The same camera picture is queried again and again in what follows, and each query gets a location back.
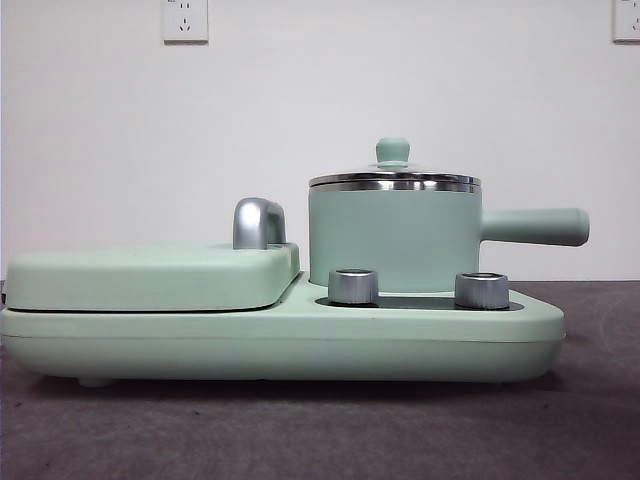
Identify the mint green griddle cover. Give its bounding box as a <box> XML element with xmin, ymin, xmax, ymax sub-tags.
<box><xmin>5</xmin><ymin>242</ymin><xmax>301</xmax><ymax>312</ymax></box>

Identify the white wall socket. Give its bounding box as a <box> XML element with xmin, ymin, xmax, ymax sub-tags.
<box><xmin>161</xmin><ymin>0</ymin><xmax>210</xmax><ymax>45</ymax></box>
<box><xmin>612</xmin><ymin>0</ymin><xmax>640</xmax><ymax>44</ymax></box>

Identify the mint green handled steamer pot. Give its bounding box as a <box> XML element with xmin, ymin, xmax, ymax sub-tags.
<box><xmin>307</xmin><ymin>172</ymin><xmax>591</xmax><ymax>296</ymax></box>

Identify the mint green breakfast machine base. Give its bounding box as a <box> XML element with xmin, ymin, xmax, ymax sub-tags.
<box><xmin>0</xmin><ymin>272</ymin><xmax>567</xmax><ymax>389</ymax></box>

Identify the silver control knob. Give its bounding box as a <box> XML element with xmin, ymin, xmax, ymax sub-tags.
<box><xmin>454</xmin><ymin>272</ymin><xmax>511</xmax><ymax>309</ymax></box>
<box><xmin>327</xmin><ymin>268</ymin><xmax>380</xmax><ymax>305</ymax></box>

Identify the glass lid with green knob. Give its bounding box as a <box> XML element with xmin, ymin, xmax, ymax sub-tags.
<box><xmin>307</xmin><ymin>137</ymin><xmax>482</xmax><ymax>194</ymax></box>

